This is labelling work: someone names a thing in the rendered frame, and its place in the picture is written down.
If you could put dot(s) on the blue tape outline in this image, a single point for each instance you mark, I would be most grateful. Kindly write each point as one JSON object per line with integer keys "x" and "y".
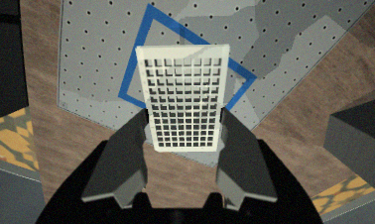
{"x": 154, "y": 13}

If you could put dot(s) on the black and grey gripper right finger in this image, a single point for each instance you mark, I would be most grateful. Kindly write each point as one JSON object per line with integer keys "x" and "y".
{"x": 256, "y": 182}

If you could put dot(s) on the white well plate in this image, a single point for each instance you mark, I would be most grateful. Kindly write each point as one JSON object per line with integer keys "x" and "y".
{"x": 177, "y": 83}

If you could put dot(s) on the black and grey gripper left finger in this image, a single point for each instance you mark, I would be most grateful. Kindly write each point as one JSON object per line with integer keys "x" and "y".
{"x": 107, "y": 180}

